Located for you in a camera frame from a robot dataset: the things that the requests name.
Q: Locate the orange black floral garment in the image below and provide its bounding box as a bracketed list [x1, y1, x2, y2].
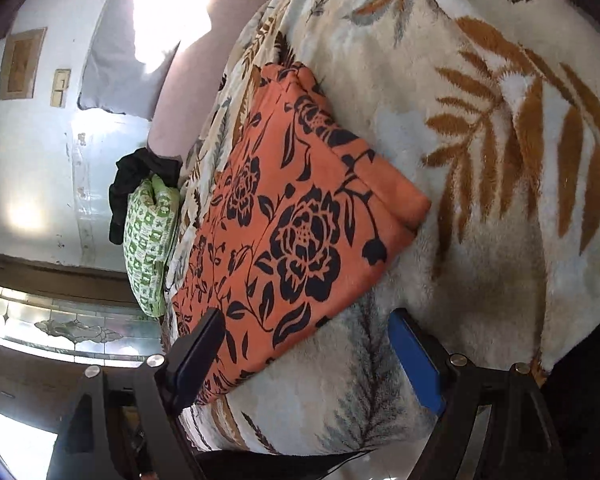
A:
[173, 63, 430, 405]

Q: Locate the pink sofa backrest cushion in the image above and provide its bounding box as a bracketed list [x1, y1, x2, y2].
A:
[147, 0, 266, 160]

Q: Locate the beige leaf pattern blanket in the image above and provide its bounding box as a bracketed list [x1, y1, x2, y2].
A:
[166, 0, 600, 455]

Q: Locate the stained glass door panel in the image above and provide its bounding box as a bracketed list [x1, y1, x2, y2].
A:
[0, 286, 162, 367]

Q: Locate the wall light switch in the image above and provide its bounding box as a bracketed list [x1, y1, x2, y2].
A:
[50, 68, 71, 108]

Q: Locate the white lavender pillow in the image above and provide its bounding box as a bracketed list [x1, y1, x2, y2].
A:
[78, 0, 212, 120]

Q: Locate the black garment on pillow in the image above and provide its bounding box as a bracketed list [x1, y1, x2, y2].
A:
[108, 148, 183, 246]

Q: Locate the green white patterned pillow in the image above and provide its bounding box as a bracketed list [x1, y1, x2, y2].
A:
[122, 174, 180, 318]

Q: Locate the framed wall picture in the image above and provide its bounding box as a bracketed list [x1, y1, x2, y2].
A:
[0, 27, 47, 101]

